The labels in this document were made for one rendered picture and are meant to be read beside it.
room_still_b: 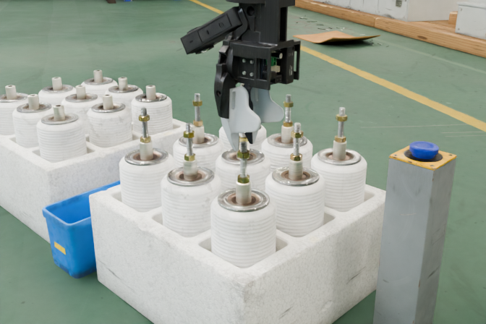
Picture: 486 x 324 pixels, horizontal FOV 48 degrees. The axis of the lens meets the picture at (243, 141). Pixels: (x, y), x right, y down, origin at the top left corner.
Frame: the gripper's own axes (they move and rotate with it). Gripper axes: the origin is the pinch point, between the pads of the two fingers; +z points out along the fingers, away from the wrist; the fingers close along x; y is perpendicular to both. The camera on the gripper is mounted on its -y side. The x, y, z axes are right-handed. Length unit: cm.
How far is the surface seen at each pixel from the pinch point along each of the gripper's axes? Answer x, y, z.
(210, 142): 14.8, -18.2, 9.2
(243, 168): -0.8, 1.2, 4.2
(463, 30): 288, -52, 24
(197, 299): -7.7, -1.9, 23.6
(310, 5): 402, -225, 31
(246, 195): -0.9, 2.0, 8.2
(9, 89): 9, -76, 7
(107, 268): -4.4, -26.8, 30.0
